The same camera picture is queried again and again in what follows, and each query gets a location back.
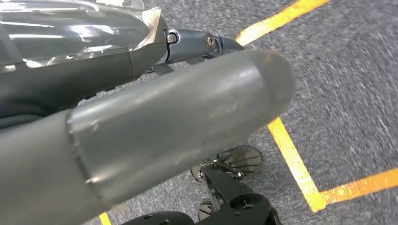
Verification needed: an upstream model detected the black robot foot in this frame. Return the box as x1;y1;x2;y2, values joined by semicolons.
121;144;283;225

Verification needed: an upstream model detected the yellow floor tape square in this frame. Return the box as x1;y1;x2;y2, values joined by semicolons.
236;0;398;213

